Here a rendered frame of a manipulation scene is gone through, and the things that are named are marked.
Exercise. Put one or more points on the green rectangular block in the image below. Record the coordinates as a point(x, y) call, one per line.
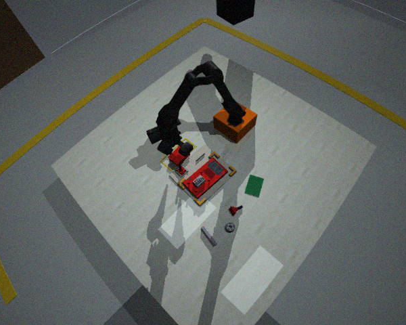
point(254, 185)

